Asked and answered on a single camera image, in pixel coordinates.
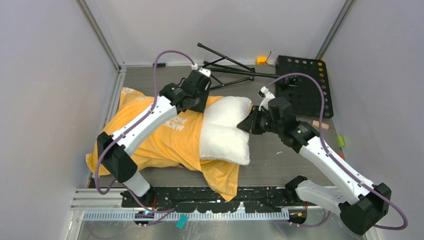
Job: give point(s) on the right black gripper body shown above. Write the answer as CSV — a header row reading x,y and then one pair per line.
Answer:
x,y
267,123

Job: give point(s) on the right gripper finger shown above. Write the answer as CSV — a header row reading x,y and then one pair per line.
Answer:
x,y
254,122
245,125

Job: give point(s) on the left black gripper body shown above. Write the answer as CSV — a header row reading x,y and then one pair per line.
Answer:
x,y
198,104

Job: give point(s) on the white pillow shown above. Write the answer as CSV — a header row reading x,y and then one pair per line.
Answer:
x,y
220,139

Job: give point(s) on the yellow printed pillowcase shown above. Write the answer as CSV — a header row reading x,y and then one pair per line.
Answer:
x,y
175,143

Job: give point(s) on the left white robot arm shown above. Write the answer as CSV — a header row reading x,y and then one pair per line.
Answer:
x,y
115,150

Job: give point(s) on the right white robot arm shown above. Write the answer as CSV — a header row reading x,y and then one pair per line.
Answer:
x,y
356,200

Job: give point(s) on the black perforated metal plate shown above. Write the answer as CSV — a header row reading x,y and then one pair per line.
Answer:
x,y
299,90

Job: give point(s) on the wooden block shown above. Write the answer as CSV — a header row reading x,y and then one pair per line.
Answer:
x,y
317,124

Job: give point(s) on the black folded tripod stand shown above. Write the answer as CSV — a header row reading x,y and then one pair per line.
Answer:
x,y
242,69

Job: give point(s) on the orange tape roll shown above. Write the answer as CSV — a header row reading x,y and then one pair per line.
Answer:
x,y
262,60

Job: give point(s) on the green block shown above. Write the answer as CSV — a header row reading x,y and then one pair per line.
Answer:
x,y
340,141

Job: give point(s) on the teal tape piece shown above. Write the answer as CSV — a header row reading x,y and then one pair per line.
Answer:
x,y
182,221

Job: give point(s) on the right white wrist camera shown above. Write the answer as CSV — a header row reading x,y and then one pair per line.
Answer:
x,y
266,95

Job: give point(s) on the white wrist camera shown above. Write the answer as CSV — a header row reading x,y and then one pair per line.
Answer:
x,y
266,95
204,71

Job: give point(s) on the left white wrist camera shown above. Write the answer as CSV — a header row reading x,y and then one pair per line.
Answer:
x,y
204,71

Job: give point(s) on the white slotted cable duct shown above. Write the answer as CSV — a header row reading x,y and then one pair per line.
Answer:
x,y
137,215

